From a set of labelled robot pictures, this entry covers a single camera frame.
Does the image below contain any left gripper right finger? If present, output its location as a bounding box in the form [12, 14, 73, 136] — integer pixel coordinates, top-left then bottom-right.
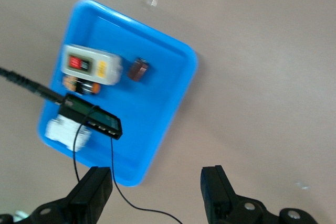
[201, 165, 319, 224]

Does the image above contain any white circuit breaker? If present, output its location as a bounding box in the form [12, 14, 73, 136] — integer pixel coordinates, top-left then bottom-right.
[44, 113, 92, 152]

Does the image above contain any blue plastic tray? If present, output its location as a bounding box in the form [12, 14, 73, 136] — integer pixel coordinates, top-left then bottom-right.
[36, 0, 200, 187]

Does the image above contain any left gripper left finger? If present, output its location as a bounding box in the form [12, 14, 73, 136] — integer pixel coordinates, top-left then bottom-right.
[0, 166, 113, 224]

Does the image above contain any black orange push button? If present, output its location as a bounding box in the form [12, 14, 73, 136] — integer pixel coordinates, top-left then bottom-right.
[61, 74, 102, 96]

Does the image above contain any small brown black block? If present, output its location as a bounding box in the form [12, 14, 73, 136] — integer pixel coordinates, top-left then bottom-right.
[127, 57, 151, 82]

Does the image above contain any thin black cable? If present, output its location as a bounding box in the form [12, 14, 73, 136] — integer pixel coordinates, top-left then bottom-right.
[72, 104, 183, 224]

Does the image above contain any black green USB hub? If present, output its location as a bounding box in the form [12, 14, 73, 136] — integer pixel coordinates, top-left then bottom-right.
[58, 93, 123, 141]

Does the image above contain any grey on-off switch box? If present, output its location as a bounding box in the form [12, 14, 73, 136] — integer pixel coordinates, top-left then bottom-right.
[60, 44, 124, 86]

